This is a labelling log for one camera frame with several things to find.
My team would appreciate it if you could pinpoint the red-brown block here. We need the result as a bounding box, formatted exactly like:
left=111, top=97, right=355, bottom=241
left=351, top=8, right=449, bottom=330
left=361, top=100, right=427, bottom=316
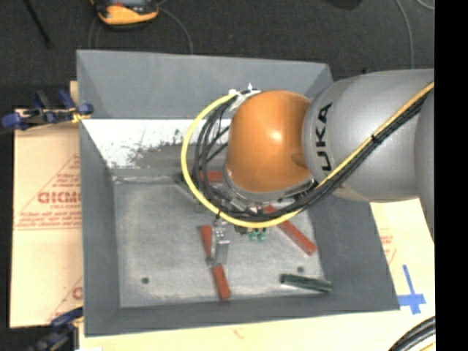
left=263, top=204, right=317, bottom=256
left=198, top=224, right=233, bottom=301
left=200, top=170, right=224, bottom=184

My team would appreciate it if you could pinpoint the grey metal bin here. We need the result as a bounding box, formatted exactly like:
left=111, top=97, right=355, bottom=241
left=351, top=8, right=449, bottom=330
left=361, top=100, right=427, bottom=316
left=75, top=49, right=400, bottom=336

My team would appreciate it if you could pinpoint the dark green flat block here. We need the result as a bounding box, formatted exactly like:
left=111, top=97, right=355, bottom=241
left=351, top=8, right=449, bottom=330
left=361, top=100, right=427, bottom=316
left=279, top=273, right=333, bottom=293

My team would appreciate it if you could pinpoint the brown cardboard board red print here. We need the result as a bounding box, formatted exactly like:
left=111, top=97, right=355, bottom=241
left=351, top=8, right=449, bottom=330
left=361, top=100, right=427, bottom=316
left=9, top=119, right=85, bottom=329

